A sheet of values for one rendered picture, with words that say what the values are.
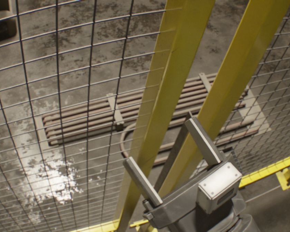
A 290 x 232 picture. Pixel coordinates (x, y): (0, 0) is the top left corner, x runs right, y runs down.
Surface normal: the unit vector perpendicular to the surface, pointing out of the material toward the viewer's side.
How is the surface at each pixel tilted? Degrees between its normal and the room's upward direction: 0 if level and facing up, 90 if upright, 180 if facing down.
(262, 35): 90
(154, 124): 90
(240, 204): 19
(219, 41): 0
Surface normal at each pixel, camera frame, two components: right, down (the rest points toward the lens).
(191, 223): 0.23, -0.20
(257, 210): 0.15, -0.51
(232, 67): -0.92, 0.24
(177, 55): 0.36, 0.83
